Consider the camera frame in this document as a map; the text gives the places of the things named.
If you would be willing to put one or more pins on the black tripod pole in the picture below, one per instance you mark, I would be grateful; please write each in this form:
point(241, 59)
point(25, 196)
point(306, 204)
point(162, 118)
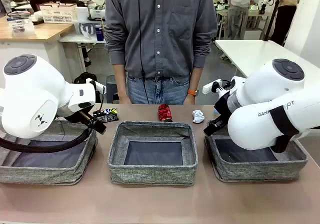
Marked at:
point(273, 11)

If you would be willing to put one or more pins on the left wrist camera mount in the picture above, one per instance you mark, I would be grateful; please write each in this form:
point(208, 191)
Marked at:
point(98, 85)

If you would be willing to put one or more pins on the dark blue bottle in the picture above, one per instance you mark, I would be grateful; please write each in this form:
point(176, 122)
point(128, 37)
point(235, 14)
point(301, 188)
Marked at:
point(99, 33)

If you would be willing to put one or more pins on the black snack wrapper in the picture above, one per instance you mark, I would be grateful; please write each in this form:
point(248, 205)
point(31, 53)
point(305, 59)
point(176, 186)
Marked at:
point(105, 115)

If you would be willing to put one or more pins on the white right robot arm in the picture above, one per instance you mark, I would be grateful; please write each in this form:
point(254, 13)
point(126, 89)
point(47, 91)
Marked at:
point(262, 123)

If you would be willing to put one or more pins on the light wooden side table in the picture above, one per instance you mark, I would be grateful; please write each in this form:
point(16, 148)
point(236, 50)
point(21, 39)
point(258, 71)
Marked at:
point(37, 33)

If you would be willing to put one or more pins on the bystander in white shirt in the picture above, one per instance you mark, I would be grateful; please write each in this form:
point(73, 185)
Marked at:
point(237, 8)

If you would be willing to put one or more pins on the white box with blue logo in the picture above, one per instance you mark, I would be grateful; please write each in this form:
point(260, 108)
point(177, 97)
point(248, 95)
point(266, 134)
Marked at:
point(86, 28)

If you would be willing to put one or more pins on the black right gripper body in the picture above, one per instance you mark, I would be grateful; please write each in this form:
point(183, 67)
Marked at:
point(223, 106)

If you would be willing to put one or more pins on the orange wrist watch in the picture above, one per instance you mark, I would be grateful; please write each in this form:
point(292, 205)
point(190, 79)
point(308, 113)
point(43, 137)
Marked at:
point(193, 92)

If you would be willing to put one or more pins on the grey fabric basket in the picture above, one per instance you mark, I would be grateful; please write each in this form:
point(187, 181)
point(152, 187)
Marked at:
point(150, 175)
point(262, 170)
point(50, 176)

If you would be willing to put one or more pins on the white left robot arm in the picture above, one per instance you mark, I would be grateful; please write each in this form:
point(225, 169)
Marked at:
point(30, 96)

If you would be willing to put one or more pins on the white paper ball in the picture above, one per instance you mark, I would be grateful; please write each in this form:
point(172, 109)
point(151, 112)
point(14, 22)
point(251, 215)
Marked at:
point(198, 116)

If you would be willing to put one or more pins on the person in grey shirt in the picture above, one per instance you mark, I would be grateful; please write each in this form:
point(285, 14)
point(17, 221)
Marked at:
point(160, 33)

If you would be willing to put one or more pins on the white plastic crate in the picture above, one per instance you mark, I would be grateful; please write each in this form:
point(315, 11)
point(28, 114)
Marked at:
point(58, 13)

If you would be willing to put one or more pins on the person's left hand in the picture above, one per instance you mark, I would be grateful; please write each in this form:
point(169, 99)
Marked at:
point(189, 100)

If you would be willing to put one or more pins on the person's left forearm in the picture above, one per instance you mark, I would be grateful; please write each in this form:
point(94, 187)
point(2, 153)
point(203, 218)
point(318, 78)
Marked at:
point(193, 80)

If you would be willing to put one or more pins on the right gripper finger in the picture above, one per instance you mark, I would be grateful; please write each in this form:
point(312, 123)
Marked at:
point(220, 121)
point(212, 129)

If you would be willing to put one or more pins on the black backpack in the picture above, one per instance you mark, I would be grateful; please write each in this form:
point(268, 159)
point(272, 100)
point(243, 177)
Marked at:
point(83, 76)

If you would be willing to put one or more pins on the person's right hand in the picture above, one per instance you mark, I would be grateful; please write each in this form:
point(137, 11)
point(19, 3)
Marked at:
point(125, 100)

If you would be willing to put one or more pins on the white cylindrical container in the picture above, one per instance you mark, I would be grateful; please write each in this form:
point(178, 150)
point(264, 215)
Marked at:
point(82, 13)

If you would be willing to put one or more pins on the crushed red soda can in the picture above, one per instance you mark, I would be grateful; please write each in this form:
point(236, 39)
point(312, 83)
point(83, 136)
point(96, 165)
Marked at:
point(165, 113)

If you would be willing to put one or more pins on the large white table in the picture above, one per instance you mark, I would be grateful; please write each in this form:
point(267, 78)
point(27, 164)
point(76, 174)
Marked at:
point(250, 51)

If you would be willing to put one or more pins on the person's right forearm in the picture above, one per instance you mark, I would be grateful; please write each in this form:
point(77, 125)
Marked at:
point(119, 81)

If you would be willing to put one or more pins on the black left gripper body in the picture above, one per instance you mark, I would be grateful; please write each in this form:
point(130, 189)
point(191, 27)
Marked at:
point(85, 118)

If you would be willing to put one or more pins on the bystander in beige top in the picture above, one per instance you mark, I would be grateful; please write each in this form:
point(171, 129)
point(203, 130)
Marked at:
point(287, 13)

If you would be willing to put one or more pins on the clear plastic storage box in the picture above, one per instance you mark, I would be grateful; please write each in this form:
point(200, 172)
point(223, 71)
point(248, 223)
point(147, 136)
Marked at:
point(21, 27)

